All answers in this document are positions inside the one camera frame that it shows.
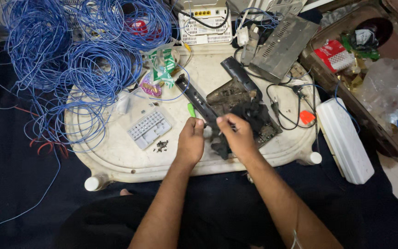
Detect person's right hand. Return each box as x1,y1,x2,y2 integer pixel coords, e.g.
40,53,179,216
216,113,260,162

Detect person's left hand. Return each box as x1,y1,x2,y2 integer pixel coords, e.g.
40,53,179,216
176,117,206,167

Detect black plastic slotted strip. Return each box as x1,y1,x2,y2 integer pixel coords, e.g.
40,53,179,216
175,74,220,130

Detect small pile of dark screws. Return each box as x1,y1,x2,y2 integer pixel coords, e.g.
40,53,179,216
153,140,169,153

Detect burnt black circuit board device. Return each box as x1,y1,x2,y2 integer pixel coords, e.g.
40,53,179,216
206,77,283,160

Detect clear screwdriver bit case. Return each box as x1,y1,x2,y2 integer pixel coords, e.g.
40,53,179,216
116,88,173,150

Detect black plastic cover bar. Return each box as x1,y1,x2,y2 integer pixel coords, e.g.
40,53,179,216
220,56,264,101

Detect white plastic tray table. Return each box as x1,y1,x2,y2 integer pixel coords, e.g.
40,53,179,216
64,44,323,192

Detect shiny pink foil ornament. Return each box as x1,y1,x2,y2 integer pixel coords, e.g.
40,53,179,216
139,74,163,97

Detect orange plastic tag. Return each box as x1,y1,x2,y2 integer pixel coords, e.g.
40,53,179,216
299,110,316,125

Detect green and white plastic packet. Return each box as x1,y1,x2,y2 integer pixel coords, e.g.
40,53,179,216
145,43,178,89

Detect grey plug adapter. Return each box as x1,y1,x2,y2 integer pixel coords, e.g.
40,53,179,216
240,24,260,66

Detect grey perforated metal cover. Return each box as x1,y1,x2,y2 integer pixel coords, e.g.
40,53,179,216
249,13,320,85

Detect white plug adapter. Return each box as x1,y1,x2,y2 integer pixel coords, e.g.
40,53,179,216
236,26,250,47

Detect long white plastic box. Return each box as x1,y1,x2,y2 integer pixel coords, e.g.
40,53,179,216
315,98,375,185

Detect person's black shorts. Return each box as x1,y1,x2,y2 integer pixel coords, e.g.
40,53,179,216
53,180,289,249

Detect white router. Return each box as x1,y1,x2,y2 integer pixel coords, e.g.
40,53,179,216
178,0,233,46

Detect white thread wristband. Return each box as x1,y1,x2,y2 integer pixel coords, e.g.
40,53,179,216
290,230,302,249

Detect brown suitcase with clutter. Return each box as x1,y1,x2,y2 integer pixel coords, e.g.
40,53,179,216
299,0,398,165

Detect dark blue floor cloth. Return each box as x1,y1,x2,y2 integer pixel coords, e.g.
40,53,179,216
0,17,398,249

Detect black power cable with plug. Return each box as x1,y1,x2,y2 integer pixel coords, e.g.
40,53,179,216
266,82,320,131

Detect black cable on router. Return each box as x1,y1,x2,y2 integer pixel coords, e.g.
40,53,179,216
171,0,231,30

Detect tangle of blue wire coils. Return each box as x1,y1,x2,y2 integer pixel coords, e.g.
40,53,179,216
0,0,191,227

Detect red object under wires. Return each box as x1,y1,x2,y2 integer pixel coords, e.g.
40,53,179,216
124,19,162,41

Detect red wire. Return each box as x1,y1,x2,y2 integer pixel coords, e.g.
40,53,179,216
12,105,70,159

